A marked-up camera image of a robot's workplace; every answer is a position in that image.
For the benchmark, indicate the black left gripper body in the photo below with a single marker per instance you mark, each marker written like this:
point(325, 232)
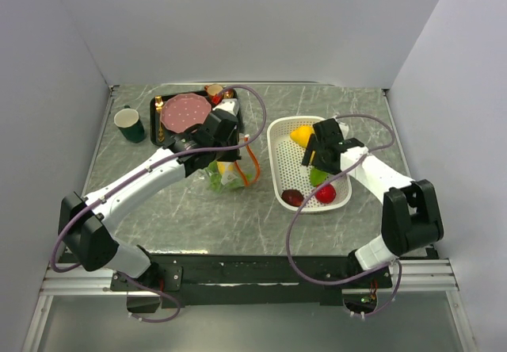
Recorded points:
point(227, 155)

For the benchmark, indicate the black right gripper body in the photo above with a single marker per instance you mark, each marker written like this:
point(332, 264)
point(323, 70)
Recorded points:
point(319, 162)

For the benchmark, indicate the yellow orange fruit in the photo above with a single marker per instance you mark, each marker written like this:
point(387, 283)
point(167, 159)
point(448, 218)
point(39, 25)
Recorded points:
point(313, 155)

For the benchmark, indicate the green star fruit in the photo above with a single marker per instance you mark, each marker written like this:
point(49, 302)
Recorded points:
point(318, 177)

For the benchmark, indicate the yellow corn cob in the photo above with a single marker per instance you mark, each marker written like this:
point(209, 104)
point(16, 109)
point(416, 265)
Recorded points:
point(225, 167)

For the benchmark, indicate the clear zip top bag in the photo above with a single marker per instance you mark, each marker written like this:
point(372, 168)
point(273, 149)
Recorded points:
point(238, 170)

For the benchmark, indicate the green grape bunch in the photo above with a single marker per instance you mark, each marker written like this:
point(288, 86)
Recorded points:
point(215, 181)

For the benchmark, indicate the green round cabbage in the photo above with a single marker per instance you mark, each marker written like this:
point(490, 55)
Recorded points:
point(237, 182)

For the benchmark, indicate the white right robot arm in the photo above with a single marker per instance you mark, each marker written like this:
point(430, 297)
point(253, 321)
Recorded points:
point(410, 212)

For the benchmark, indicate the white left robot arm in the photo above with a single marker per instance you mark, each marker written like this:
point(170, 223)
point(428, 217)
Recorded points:
point(86, 223)

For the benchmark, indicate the white perforated basket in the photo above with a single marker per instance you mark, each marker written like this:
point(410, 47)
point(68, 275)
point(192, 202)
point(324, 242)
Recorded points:
point(287, 172)

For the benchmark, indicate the small orange cup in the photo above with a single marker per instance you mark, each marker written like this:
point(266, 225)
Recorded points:
point(213, 90)

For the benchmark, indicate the pink dotted plate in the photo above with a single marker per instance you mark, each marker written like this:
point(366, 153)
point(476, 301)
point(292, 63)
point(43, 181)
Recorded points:
point(183, 111)

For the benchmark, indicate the red strawberry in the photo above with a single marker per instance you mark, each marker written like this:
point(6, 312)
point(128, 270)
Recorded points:
point(326, 195)

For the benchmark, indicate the dark red plum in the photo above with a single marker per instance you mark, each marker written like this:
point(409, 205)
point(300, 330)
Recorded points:
point(292, 197)

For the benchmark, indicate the black serving tray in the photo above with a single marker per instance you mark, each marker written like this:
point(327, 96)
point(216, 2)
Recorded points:
point(165, 98)

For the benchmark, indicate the gold fork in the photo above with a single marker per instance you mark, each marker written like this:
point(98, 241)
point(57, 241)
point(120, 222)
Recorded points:
point(158, 104)

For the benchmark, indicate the dark green mug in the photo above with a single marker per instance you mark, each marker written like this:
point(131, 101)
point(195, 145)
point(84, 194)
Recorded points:
point(128, 121)

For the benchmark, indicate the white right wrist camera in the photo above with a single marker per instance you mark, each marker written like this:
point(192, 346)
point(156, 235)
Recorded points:
point(344, 128)

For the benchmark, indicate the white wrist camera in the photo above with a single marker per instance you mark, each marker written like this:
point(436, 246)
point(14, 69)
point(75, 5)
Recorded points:
point(344, 128)
point(226, 102)

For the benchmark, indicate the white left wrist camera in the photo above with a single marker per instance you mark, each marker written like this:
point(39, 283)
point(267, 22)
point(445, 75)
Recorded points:
point(226, 102)

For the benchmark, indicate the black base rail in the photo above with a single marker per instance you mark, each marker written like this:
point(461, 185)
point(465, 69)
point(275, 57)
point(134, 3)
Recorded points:
point(206, 279)

